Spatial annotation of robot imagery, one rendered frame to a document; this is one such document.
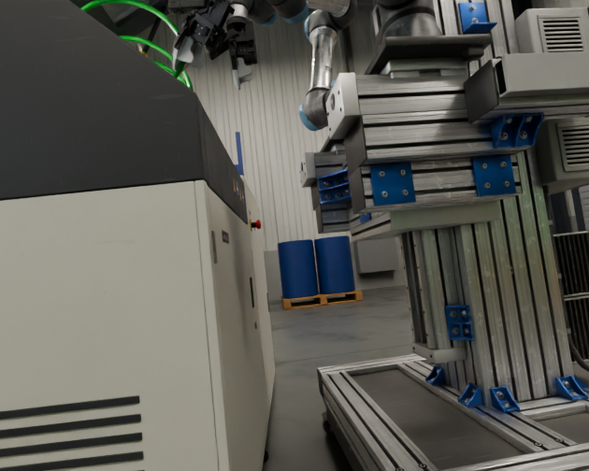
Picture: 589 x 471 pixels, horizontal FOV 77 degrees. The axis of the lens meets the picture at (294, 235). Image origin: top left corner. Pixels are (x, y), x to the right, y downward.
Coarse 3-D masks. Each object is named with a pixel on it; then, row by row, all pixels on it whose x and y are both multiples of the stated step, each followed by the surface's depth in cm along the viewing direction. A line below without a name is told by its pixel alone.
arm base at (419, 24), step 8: (408, 8) 78; (416, 8) 78; (424, 8) 78; (400, 16) 79; (408, 16) 78; (416, 16) 78; (424, 16) 78; (432, 16) 79; (384, 24) 83; (392, 24) 80; (400, 24) 79; (408, 24) 78; (416, 24) 77; (424, 24) 77; (432, 24) 78; (384, 32) 83; (392, 32) 80; (400, 32) 79; (408, 32) 77; (416, 32) 76; (424, 32) 76; (432, 32) 76; (440, 32) 80
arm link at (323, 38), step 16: (320, 16) 147; (320, 32) 147; (336, 32) 149; (320, 48) 146; (320, 64) 143; (320, 80) 142; (320, 96) 136; (304, 112) 141; (320, 112) 136; (320, 128) 143
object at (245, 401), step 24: (216, 216) 73; (216, 240) 71; (240, 240) 108; (216, 264) 68; (240, 264) 102; (216, 288) 67; (240, 288) 97; (240, 312) 93; (240, 336) 88; (240, 360) 85; (240, 384) 81; (240, 408) 78; (264, 408) 123; (240, 432) 75; (264, 432) 116; (240, 456) 72
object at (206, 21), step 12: (216, 0) 91; (192, 12) 93; (204, 12) 93; (216, 12) 92; (228, 12) 93; (192, 24) 93; (204, 24) 92; (216, 24) 93; (192, 36) 98; (204, 36) 94; (216, 36) 96; (216, 48) 98
